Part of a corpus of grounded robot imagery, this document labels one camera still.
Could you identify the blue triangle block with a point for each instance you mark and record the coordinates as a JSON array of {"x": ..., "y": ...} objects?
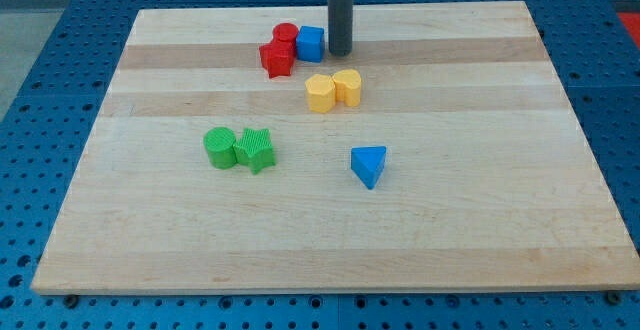
[{"x": 368, "y": 163}]

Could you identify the yellow hexagon block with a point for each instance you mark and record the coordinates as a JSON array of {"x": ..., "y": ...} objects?
[{"x": 320, "y": 93}]

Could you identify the green star block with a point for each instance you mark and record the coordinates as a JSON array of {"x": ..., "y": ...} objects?
[{"x": 255, "y": 150}]

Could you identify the yellow heart block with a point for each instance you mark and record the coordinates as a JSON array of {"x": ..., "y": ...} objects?
[{"x": 348, "y": 85}]

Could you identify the wooden board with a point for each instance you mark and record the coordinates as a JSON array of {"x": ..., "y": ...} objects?
[{"x": 489, "y": 183}]

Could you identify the green cylinder block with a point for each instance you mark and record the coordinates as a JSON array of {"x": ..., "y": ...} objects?
[{"x": 219, "y": 143}]

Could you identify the red star block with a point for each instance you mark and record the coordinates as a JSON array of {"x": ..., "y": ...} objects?
[{"x": 277, "y": 58}]

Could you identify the blue cube block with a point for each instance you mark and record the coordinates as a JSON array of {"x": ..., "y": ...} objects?
[{"x": 310, "y": 44}]

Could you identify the red cylinder block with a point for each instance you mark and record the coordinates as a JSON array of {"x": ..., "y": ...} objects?
[{"x": 285, "y": 33}]

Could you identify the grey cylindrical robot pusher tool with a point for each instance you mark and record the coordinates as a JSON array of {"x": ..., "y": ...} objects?
[{"x": 340, "y": 26}]

